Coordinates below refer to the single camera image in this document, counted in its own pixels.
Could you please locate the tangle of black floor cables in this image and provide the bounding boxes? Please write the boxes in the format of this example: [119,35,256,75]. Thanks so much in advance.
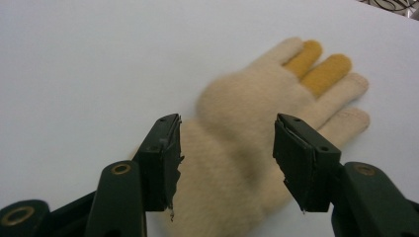
[357,0,419,22]

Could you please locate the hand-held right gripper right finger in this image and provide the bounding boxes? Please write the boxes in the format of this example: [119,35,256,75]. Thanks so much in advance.
[272,113,343,213]

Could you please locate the plain cream glove orange fingers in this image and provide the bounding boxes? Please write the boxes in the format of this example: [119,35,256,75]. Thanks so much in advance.
[131,37,372,237]

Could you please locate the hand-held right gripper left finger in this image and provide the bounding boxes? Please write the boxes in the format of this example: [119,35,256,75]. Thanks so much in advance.
[132,113,184,213]

